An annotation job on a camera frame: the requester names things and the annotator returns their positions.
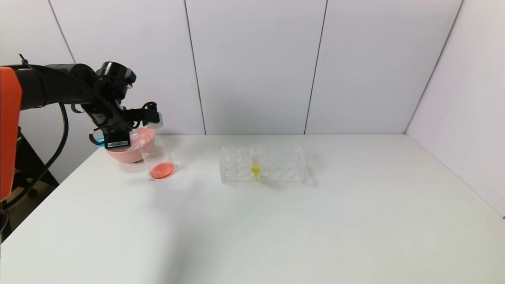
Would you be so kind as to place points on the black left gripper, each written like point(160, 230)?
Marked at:
point(117, 142)

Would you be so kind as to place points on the blue pigment test tube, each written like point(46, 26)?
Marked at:
point(100, 140)

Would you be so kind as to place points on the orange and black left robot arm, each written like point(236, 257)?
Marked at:
point(47, 86)

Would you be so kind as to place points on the yellow pigment test tube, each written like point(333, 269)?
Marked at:
point(255, 170)

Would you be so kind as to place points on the clear acrylic test tube rack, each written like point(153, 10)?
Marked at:
point(276, 169)

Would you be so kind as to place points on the pink plastic bowl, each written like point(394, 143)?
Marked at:
point(132, 156)

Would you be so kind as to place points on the clear glass beaker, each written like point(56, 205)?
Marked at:
point(161, 170)

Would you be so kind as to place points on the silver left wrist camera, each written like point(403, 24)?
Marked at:
point(154, 120)

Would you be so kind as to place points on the black chair frame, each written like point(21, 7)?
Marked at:
point(27, 169)

